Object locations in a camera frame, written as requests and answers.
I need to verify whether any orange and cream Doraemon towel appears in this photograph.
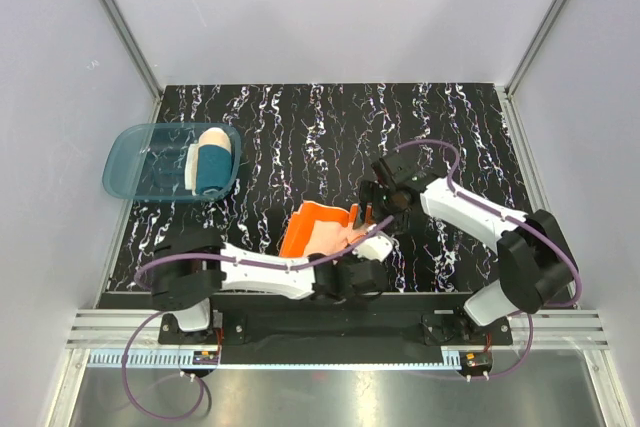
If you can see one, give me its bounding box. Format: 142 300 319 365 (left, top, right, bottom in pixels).
279 201 373 258

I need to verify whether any teal and cream Doraemon towel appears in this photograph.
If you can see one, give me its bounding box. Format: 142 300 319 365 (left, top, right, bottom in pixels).
184 127 233 196

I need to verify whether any translucent blue plastic tray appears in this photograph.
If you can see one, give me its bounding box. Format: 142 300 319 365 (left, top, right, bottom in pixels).
102 123 242 202

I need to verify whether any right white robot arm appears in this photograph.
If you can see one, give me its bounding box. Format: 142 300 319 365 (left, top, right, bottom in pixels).
356 153 579 330

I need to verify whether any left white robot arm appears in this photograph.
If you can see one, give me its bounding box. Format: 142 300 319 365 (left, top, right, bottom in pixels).
136 228 393 334

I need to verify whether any right small circuit board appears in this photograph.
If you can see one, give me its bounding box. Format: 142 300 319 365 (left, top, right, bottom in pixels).
465 352 493 369

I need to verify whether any small circuit board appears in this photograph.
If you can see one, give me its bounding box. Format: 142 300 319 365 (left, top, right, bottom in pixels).
465 352 493 369
192 350 220 365

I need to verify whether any left small circuit board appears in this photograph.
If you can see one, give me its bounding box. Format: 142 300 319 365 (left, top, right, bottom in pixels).
192 350 220 365

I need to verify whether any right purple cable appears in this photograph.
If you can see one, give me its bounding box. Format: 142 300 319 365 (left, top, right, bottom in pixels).
394 139 584 382

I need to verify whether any purple cable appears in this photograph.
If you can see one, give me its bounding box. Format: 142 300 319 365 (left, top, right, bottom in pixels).
394 139 584 382
119 216 396 423

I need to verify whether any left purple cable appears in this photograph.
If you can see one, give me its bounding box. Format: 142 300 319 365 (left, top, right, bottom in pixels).
119 216 396 423

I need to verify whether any aluminium frame rail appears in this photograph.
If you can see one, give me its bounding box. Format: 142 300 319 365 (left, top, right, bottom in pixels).
67 309 609 351

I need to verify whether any slotted white cable duct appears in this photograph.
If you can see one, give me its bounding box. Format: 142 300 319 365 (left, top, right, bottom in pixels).
85 346 466 371

